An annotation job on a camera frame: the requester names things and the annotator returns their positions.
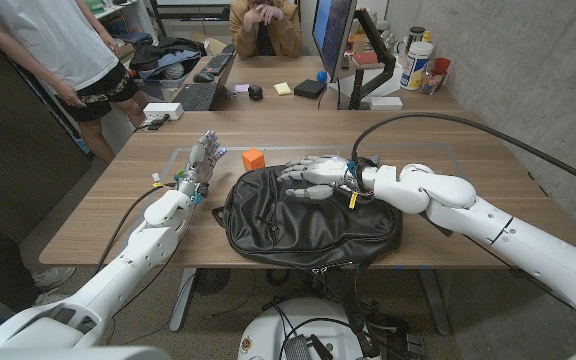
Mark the blue ball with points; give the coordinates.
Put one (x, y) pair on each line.
(322, 76)

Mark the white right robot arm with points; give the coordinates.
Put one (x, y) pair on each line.
(493, 225)

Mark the standing person in white t-shirt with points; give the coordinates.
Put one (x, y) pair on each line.
(58, 40)

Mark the orange block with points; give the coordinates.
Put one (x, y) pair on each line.
(253, 160)

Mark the yellow bottle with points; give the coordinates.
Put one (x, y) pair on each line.
(427, 37)

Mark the black bag with clothes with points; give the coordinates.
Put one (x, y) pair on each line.
(165, 52)

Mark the black computer mouse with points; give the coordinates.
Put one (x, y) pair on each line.
(203, 78)

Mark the white power strip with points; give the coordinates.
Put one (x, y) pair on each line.
(163, 110)

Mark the black plug adapter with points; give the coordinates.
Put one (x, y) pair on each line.
(160, 121)

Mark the white wipes canister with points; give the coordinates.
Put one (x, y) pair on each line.
(415, 67)

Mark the black round fan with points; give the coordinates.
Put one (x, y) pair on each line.
(211, 281)

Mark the flat white box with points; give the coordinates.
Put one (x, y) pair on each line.
(386, 103)

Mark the jar with black lid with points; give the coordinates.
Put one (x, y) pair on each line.
(416, 34)

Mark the white shelf unit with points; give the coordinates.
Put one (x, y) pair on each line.
(140, 20)

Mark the dark brown panel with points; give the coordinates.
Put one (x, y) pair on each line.
(13, 150)

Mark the small black box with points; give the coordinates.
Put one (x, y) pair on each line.
(310, 89)

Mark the person in dark trousers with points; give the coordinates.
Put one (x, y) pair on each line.
(50, 277)

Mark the yellow sticky note pad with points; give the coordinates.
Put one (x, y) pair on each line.
(282, 89)

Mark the clear glass cup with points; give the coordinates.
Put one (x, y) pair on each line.
(430, 82)

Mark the seated person in brown jacket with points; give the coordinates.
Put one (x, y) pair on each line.
(285, 35)

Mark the white desk riser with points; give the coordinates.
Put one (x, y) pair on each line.
(344, 90)

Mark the small black round device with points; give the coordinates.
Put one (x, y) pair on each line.
(255, 92)

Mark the computer monitor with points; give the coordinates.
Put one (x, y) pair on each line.
(335, 30)

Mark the purple sticky notes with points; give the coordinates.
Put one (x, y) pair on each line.
(242, 88)

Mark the black leather backpack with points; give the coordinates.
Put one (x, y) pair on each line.
(293, 230)

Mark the grey table leg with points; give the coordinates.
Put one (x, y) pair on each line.
(183, 300)
(435, 300)

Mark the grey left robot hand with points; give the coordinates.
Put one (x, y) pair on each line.
(199, 162)

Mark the black keyboard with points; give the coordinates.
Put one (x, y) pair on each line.
(218, 63)

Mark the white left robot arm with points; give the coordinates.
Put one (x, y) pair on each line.
(143, 247)

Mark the red cup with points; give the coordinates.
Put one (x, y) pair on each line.
(442, 65)

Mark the black laptop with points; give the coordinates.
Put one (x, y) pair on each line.
(200, 97)

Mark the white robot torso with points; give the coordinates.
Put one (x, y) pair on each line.
(268, 335)

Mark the red book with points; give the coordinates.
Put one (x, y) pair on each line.
(365, 58)

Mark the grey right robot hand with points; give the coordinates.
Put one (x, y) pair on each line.
(328, 172)

